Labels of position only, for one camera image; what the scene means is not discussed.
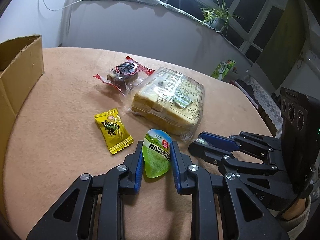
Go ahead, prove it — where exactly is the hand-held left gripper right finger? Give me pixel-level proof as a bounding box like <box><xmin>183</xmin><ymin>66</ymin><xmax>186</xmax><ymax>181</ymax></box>
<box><xmin>171</xmin><ymin>141</ymin><xmax>290</xmax><ymax>240</ymax></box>

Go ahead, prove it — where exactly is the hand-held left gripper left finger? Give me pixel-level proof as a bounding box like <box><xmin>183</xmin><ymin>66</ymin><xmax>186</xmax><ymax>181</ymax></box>
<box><xmin>26</xmin><ymin>141</ymin><xmax>144</xmax><ymax>240</ymax></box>

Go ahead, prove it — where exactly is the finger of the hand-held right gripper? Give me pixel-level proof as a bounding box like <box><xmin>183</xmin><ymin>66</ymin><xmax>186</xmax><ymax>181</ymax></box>
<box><xmin>198</xmin><ymin>131</ymin><xmax>283</xmax><ymax>158</ymax></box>
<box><xmin>188</xmin><ymin>141</ymin><xmax>293</xmax><ymax>209</ymax></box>

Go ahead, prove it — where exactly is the green and white packet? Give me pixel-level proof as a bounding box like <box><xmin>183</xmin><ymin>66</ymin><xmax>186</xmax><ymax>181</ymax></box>
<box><xmin>142</xmin><ymin>128</ymin><xmax>173</xmax><ymax>179</ymax></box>

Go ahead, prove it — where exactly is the brown cardboard box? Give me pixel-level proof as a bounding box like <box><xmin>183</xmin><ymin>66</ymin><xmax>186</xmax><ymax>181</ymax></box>
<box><xmin>0</xmin><ymin>33</ymin><xmax>45</xmax><ymax>130</ymax></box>

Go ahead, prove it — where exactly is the person's right forearm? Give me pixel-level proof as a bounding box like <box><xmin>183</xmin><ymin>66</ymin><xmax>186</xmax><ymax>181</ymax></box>
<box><xmin>276</xmin><ymin>194</ymin><xmax>313</xmax><ymax>230</ymax></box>

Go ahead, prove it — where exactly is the yellow candy packet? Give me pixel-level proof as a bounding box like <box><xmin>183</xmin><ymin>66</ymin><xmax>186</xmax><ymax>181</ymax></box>
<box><xmin>94</xmin><ymin>108</ymin><xmax>134</xmax><ymax>156</ymax></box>

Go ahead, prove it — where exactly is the white lace cloth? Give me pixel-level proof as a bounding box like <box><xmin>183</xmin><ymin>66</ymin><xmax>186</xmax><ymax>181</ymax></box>
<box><xmin>246</xmin><ymin>76</ymin><xmax>284</xmax><ymax>136</ymax></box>

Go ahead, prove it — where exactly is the sliced bread in clear bag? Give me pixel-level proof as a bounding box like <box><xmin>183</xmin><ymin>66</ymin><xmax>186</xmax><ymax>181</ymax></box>
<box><xmin>128</xmin><ymin>67</ymin><xmax>207</xmax><ymax>143</ymax></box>

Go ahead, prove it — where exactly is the green paper bag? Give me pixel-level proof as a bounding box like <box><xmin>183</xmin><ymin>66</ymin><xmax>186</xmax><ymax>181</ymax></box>
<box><xmin>211</xmin><ymin>59</ymin><xmax>237</xmax><ymax>79</ymax></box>

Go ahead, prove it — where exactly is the clear packet with red edges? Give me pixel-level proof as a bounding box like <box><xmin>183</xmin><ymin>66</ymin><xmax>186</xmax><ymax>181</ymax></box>
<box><xmin>93</xmin><ymin>56</ymin><xmax>155</xmax><ymax>96</ymax></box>

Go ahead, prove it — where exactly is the potted spider plant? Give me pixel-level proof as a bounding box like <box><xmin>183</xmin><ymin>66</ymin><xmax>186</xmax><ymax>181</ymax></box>
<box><xmin>199</xmin><ymin>0</ymin><xmax>243</xmax><ymax>37</ymax></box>

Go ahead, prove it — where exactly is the window with grey frame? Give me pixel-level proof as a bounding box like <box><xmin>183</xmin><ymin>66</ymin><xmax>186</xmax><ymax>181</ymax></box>
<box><xmin>180</xmin><ymin>0</ymin><xmax>293</xmax><ymax>63</ymax></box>

